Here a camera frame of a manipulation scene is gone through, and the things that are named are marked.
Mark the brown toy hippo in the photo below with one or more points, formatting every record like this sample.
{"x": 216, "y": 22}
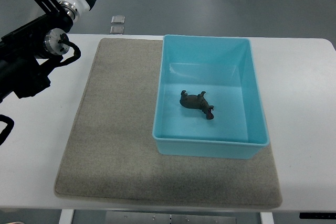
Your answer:
{"x": 197, "y": 102}

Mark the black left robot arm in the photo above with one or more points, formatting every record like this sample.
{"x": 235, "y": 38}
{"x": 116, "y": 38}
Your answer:
{"x": 26, "y": 58}

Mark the blue plastic box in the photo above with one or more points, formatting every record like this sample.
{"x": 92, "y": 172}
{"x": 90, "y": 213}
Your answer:
{"x": 223, "y": 67}

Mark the upper metal floor plate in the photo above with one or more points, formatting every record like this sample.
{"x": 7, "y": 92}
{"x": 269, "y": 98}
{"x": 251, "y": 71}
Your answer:
{"x": 118, "y": 19}

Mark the metal floor plate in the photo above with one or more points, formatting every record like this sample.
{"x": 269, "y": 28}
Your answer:
{"x": 118, "y": 19}
{"x": 117, "y": 30}

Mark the lower metal floor plate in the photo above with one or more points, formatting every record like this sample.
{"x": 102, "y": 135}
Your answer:
{"x": 117, "y": 30}

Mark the grey felt mat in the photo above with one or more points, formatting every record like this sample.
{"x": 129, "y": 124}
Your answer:
{"x": 111, "y": 154}

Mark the black table control panel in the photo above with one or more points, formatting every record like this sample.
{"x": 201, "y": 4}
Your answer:
{"x": 318, "y": 215}

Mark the metal table frame crossbar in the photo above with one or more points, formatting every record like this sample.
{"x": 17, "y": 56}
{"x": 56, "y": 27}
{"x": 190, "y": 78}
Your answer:
{"x": 142, "y": 217}

